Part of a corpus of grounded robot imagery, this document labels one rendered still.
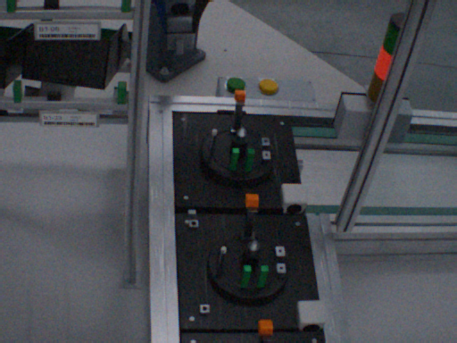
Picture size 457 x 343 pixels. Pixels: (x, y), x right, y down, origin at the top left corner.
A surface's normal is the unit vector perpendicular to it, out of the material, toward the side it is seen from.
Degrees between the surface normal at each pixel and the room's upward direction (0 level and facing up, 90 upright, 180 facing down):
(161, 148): 0
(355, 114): 90
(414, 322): 0
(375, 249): 90
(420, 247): 90
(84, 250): 0
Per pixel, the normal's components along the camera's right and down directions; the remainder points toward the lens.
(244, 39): 0.12, -0.66
